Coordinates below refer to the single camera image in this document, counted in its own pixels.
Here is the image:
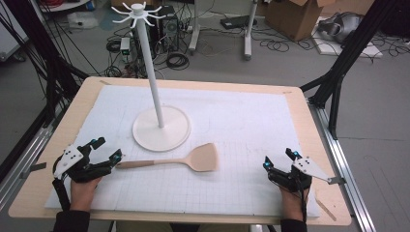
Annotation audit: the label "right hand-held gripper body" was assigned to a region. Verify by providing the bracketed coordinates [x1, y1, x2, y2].
[266, 156, 338, 194]

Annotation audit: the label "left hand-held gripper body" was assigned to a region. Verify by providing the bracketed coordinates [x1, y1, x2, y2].
[52, 144, 114, 184]

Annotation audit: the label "beige wooden-handled spatula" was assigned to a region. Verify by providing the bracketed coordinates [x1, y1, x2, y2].
[115, 142, 220, 173]

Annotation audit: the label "white hook rack stand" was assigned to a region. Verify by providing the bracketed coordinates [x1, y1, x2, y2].
[110, 1, 192, 153]

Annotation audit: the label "person's right hand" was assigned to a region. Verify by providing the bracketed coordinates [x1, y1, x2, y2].
[278, 185, 311, 224]

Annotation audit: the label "person's left hand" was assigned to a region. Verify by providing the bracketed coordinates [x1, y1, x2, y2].
[69, 175, 104, 213]

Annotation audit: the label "thin wooden stick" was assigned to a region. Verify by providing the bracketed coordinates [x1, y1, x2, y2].
[315, 196, 338, 223]

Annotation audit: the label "white grid mat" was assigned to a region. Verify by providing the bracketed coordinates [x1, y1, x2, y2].
[44, 84, 321, 218]

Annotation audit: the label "white power adapter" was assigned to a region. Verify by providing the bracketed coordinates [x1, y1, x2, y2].
[119, 37, 132, 63]

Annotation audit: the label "clear plastic bag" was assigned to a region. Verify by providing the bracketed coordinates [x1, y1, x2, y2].
[66, 11, 100, 30]

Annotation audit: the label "white stand leg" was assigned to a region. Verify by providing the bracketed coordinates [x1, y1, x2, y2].
[188, 0, 202, 54]
[243, 0, 259, 62]

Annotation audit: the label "white foam board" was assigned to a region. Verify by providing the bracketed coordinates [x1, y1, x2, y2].
[310, 15, 385, 59]

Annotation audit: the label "white cabinet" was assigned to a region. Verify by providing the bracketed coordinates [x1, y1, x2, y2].
[0, 0, 31, 63]

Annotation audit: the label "grey headset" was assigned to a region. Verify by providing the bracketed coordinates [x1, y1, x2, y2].
[317, 12, 365, 44]

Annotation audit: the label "cardboard box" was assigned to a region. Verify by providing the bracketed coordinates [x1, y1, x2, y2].
[264, 0, 377, 43]

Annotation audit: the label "black computer tower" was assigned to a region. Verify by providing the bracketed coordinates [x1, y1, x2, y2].
[147, 4, 180, 53]

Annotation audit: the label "flat black device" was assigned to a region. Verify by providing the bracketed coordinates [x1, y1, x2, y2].
[220, 14, 258, 30]

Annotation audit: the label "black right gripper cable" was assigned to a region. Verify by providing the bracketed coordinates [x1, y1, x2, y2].
[298, 180, 309, 224]

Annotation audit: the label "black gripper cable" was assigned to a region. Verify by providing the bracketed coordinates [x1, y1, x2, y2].
[298, 180, 309, 224]
[51, 178, 72, 213]

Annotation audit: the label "grey metal bracket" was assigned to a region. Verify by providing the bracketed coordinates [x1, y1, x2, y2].
[18, 161, 48, 180]
[328, 176, 348, 186]

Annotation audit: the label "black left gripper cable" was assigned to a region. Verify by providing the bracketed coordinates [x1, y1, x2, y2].
[51, 178, 72, 213]

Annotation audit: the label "aluminium rail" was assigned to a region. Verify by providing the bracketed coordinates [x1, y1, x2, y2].
[307, 100, 377, 232]
[0, 105, 63, 211]

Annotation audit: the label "black metal frame strut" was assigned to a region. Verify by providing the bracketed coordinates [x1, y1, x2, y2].
[2, 0, 90, 128]
[299, 0, 398, 141]

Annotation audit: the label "tangled black floor cables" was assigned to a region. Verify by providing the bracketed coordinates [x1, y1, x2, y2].
[257, 30, 318, 54]

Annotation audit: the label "coiled black cable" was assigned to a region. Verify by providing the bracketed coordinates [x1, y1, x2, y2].
[165, 51, 190, 72]

